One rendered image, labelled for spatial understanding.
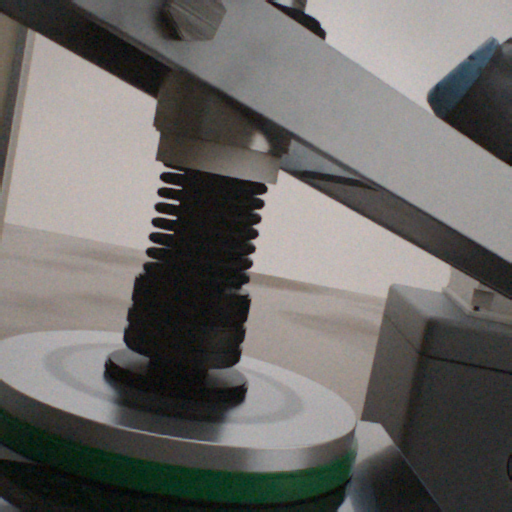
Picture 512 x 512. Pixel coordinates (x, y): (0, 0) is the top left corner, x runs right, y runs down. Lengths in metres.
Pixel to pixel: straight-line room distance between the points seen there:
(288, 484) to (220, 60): 0.21
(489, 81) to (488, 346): 0.42
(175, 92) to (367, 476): 0.23
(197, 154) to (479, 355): 0.90
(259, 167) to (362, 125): 0.06
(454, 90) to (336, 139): 0.98
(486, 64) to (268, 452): 1.08
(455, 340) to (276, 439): 0.88
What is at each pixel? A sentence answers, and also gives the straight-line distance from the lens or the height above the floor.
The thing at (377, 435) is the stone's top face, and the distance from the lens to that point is 0.58.
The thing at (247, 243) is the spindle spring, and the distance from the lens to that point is 0.48.
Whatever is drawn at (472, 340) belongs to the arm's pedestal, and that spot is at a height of 0.83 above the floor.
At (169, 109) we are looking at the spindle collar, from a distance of 0.46.
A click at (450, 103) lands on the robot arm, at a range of 1.43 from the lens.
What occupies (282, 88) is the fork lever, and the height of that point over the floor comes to 1.05.
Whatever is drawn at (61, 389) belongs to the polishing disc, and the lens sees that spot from 0.44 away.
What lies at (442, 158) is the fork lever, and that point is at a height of 1.03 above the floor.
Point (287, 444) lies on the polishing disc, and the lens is 0.42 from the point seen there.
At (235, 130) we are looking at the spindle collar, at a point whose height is 1.02.
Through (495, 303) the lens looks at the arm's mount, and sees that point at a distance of 1.37.
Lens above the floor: 1.00
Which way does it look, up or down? 5 degrees down
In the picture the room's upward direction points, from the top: 11 degrees clockwise
